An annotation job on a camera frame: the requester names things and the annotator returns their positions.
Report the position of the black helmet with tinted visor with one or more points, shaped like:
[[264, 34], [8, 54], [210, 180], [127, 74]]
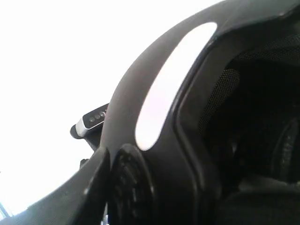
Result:
[[202, 129]]

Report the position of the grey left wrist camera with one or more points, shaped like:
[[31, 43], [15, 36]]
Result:
[[90, 126]]

